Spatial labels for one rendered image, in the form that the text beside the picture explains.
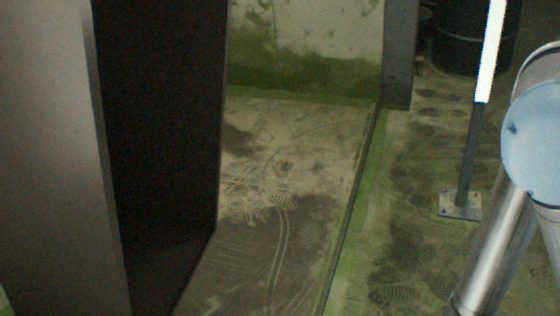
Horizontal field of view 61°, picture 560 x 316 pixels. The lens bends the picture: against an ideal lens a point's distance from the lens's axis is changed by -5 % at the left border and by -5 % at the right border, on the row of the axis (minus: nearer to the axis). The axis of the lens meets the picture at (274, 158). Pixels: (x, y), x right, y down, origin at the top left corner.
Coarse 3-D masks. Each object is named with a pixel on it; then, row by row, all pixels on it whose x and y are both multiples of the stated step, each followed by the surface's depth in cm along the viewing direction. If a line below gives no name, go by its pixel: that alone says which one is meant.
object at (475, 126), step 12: (480, 108) 199; (480, 120) 202; (468, 132) 208; (480, 132) 205; (468, 144) 211; (468, 156) 214; (468, 168) 218; (468, 180) 222; (456, 192) 233; (456, 204) 232
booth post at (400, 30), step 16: (400, 0) 263; (416, 0) 260; (384, 16) 271; (400, 16) 268; (416, 16) 265; (384, 32) 277; (400, 32) 274; (416, 32) 280; (384, 48) 283; (400, 48) 279; (384, 64) 289; (400, 64) 285; (384, 80) 295; (400, 80) 292; (384, 96) 302; (400, 96) 298
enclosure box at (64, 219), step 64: (0, 0) 62; (64, 0) 59; (128, 0) 126; (192, 0) 121; (0, 64) 69; (64, 64) 66; (128, 64) 139; (192, 64) 133; (0, 128) 78; (64, 128) 73; (128, 128) 154; (192, 128) 147; (0, 192) 89; (64, 192) 83; (128, 192) 174; (192, 192) 164; (0, 256) 105; (64, 256) 97; (128, 256) 158; (192, 256) 161
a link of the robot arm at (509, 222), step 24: (552, 48) 61; (504, 168) 71; (504, 192) 72; (504, 216) 74; (528, 216) 72; (480, 240) 81; (504, 240) 76; (528, 240) 76; (480, 264) 82; (504, 264) 79; (456, 288) 92; (480, 288) 85; (504, 288) 84; (456, 312) 92; (480, 312) 88
